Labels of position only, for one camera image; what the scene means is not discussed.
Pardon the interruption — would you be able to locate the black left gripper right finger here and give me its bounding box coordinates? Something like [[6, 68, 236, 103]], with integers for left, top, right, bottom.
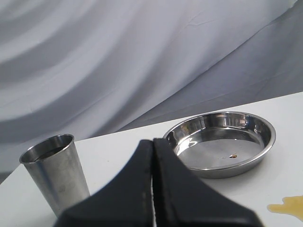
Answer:
[[152, 139, 262, 227]]

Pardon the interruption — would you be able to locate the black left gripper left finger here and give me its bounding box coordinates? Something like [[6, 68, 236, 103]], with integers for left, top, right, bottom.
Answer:
[[55, 140, 153, 227]]

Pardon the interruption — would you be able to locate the amber liquid spill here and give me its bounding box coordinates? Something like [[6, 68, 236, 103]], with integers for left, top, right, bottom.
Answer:
[[267, 196, 303, 221]]

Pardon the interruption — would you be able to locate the round steel dish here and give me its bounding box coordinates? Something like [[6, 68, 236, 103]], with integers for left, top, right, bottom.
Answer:
[[163, 111, 276, 179]]

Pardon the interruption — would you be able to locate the steel tumbler cup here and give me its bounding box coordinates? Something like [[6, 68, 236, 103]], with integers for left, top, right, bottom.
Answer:
[[19, 134, 90, 217]]

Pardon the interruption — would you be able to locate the grey backdrop cloth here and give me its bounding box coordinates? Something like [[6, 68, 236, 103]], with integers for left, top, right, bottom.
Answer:
[[0, 0, 303, 181]]

